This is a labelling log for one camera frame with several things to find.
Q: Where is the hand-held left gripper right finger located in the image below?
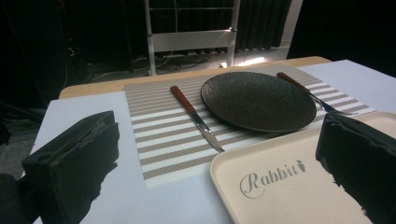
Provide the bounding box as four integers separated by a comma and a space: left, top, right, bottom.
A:
315, 112, 396, 224

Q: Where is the dark round textured plate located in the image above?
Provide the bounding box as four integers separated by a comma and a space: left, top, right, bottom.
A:
200, 71, 318, 133

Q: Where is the wooden handled table knife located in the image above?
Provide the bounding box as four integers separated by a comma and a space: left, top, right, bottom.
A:
169, 85, 226, 153

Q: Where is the beige plastic tray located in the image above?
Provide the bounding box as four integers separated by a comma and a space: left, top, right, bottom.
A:
209, 110, 396, 224

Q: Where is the striped woven placemat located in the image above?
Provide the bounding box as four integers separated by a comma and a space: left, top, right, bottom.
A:
123, 63, 377, 189

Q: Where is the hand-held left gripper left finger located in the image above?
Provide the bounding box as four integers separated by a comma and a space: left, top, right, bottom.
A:
21, 110, 120, 224

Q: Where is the wooden handled fork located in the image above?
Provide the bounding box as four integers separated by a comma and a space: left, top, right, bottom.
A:
276, 72, 359, 117

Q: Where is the white metal stand frame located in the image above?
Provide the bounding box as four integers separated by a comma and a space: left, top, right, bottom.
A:
143, 0, 241, 77

